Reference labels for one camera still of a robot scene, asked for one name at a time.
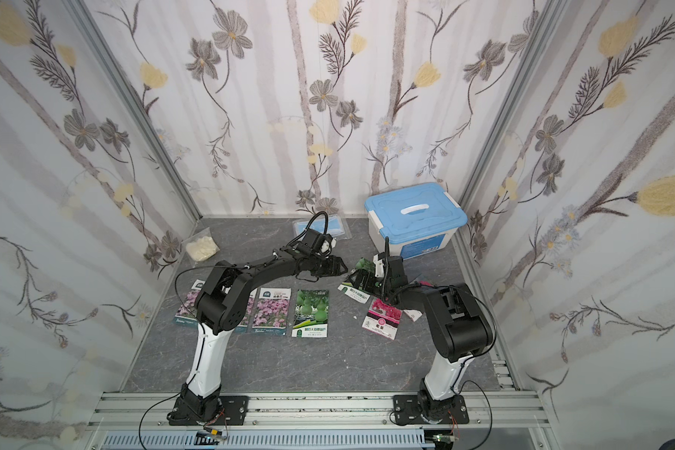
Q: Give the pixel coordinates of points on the blue lidded storage box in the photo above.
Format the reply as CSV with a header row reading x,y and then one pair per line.
x,y
414,220

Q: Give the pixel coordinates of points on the bag of cream gloves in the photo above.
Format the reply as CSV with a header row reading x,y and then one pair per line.
x,y
200,246

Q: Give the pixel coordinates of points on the aluminium corner frame post left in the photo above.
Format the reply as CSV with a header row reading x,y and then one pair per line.
x,y
83,20

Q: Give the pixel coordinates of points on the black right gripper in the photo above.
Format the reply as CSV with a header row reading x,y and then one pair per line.
x,y
371,279

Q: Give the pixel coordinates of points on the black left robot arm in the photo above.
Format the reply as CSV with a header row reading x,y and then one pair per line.
x,y
220,307

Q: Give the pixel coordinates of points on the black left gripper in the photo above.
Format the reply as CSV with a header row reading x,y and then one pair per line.
x,y
322,264

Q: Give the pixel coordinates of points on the white flower seed packet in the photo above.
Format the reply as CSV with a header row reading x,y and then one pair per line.
x,y
271,311
245,322
186,314

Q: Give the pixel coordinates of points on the small green gourd seed packet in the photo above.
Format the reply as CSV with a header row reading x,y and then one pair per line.
x,y
360,283

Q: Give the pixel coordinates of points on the aluminium corner frame post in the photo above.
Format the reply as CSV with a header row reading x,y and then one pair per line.
x,y
83,20
536,45

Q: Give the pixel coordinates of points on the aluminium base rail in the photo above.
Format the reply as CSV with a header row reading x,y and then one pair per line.
x,y
372,420

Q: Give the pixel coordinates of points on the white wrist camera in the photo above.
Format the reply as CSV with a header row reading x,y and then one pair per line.
x,y
327,245
380,265

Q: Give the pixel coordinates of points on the bag of blue face masks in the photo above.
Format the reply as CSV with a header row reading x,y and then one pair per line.
x,y
337,226

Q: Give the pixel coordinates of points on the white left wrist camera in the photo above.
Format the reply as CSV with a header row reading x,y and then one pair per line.
x,y
327,245

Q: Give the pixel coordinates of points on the large green gourd seed packet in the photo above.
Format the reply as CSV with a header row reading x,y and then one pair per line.
x,y
311,314

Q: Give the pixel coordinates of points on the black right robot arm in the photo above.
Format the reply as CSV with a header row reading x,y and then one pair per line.
x,y
460,326

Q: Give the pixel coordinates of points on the pink label seed packet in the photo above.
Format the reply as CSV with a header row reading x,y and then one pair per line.
x,y
382,319

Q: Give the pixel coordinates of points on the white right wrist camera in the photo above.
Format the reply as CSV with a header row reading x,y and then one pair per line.
x,y
380,265

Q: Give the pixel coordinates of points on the aluminium corner frame post right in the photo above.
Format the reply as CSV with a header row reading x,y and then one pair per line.
x,y
536,45

